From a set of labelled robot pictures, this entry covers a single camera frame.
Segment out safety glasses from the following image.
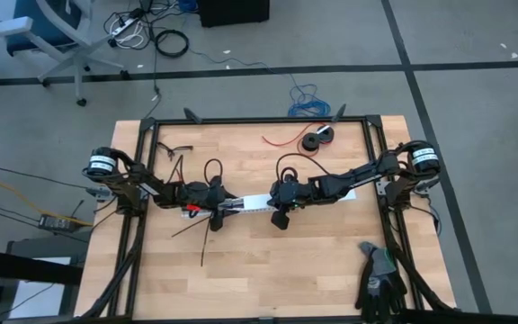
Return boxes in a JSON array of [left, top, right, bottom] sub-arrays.
[[156, 140, 195, 162]]

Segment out black desk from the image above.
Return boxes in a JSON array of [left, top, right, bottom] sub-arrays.
[[0, 245, 85, 324]]

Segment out yellow floor cable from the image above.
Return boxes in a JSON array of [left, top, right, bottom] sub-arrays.
[[0, 181, 94, 226]]

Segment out black spool with white label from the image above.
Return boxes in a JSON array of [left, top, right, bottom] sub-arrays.
[[317, 125, 335, 145]]

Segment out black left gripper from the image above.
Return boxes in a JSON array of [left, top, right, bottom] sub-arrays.
[[193, 175, 237, 233]]

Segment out black floor cable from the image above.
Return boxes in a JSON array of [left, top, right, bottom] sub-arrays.
[[141, 22, 164, 121]]

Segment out white duct cover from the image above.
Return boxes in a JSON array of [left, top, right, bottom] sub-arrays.
[[239, 187, 359, 212]]

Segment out white power strip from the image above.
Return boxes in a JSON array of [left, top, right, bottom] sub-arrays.
[[109, 13, 146, 38]]

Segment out black box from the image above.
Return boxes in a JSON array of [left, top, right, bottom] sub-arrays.
[[195, 0, 272, 28]]

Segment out black coiled cable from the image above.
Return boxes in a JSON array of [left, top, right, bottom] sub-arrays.
[[154, 29, 191, 59]]

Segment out white floor cable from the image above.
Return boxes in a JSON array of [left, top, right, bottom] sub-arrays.
[[110, 20, 147, 50]]

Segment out black power adapter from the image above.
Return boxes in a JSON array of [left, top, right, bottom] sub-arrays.
[[37, 215, 74, 233]]

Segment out gray and black work glove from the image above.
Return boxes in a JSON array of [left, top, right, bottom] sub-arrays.
[[354, 240, 408, 323]]

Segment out blue coiled cable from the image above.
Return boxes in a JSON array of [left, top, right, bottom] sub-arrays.
[[287, 83, 332, 119]]

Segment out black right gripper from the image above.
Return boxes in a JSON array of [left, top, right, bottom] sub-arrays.
[[267, 178, 314, 231]]

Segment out black zip tie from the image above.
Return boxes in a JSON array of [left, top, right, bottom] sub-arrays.
[[200, 219, 212, 267], [170, 215, 211, 239]]

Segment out gray office chair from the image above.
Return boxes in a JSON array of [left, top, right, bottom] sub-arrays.
[[0, 0, 132, 108]]

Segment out black wire spool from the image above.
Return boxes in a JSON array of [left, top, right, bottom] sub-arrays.
[[301, 133, 323, 153]]

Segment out long red spool wire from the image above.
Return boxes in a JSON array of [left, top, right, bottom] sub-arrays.
[[261, 123, 327, 158]]

